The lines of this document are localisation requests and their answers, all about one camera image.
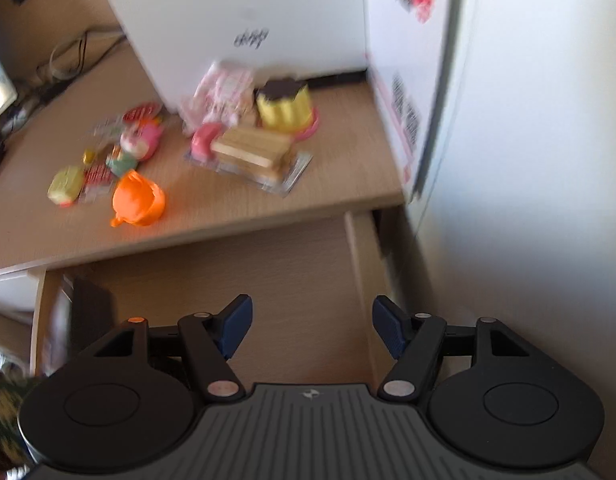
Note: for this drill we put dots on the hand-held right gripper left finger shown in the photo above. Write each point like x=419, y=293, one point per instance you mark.
x=238, y=327

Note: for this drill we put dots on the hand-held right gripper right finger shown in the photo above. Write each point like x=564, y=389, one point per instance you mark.
x=388, y=327

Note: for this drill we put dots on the wooden drawer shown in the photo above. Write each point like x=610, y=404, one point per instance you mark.
x=298, y=270

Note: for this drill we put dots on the orange plastic toy shell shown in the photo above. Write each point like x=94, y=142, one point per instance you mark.
x=138, y=200

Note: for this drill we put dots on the clear snack packet red label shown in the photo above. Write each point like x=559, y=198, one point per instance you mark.
x=95, y=177

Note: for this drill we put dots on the clear packet of wooden sticks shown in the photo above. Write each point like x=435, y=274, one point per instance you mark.
x=253, y=147

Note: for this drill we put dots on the yellow pudding toy pink plate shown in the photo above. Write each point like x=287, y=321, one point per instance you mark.
x=283, y=107

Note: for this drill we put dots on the small green toy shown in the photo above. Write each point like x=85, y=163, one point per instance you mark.
x=119, y=162

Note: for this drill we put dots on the pink plush toy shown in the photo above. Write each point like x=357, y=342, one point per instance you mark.
x=145, y=140

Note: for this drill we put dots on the red round packet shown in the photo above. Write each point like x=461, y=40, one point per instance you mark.
x=140, y=111

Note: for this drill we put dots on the pink white crumpled packet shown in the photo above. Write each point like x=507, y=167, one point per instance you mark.
x=220, y=92

